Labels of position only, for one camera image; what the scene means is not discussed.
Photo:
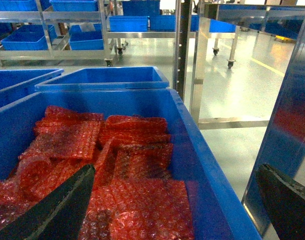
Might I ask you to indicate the blue bin at left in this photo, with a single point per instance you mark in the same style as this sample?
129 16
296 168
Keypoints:
19 83

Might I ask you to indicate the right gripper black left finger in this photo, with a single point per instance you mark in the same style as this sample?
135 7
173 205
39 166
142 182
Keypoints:
59 216

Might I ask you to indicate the blue bin with bubble wrap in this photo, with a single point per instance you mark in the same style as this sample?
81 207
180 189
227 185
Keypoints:
217 213

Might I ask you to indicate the red bubble wrap sheets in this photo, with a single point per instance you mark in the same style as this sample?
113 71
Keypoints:
134 196

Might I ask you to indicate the empty blue bin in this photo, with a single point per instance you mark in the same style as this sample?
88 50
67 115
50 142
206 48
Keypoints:
107 78

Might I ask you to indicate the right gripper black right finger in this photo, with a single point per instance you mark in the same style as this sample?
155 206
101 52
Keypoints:
284 201

